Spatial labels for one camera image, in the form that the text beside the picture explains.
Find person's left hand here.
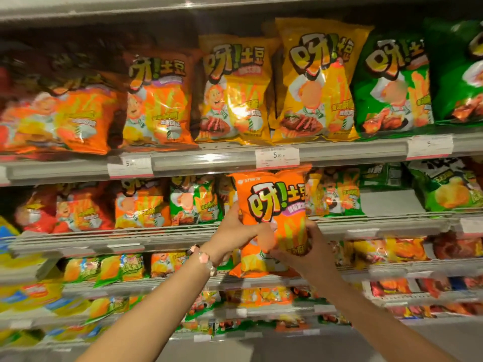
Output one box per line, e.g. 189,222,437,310
203,201,268,267

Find person's right hand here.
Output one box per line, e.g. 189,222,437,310
269,218,343,299

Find person's left forearm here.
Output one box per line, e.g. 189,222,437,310
75,256,218,362

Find person's right forearm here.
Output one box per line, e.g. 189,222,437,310
320,277,461,362

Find pink bead bracelet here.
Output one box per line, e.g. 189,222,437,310
187,244,218,278

